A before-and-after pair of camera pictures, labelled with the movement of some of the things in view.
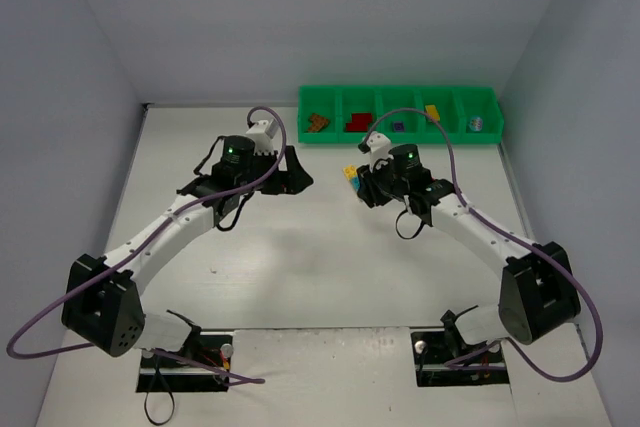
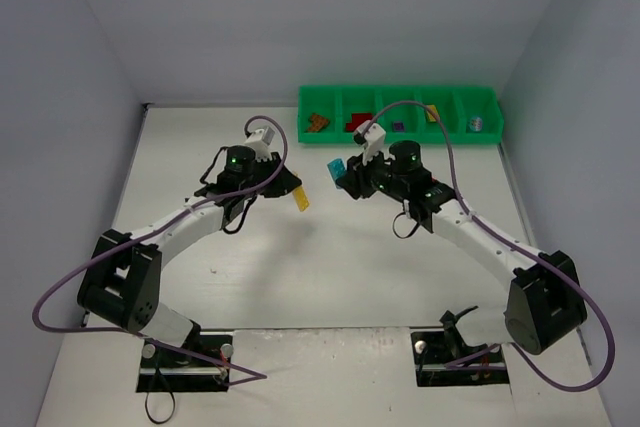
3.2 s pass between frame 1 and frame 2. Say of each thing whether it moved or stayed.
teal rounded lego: stayed
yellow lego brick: moved
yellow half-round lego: stayed
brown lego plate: stayed
